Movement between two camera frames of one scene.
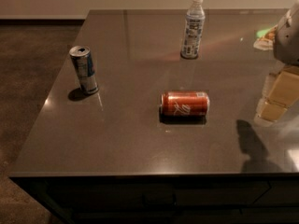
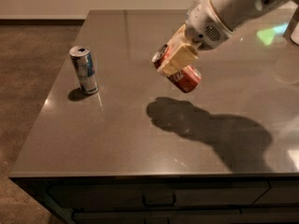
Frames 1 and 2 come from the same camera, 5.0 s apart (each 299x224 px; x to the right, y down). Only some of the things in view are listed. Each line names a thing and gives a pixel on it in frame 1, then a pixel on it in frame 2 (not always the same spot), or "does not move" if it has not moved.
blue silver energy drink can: (84, 65) does not move
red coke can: (184, 104) -> (185, 79)
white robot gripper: (287, 39) -> (204, 25)
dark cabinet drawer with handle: (159, 193) does not move
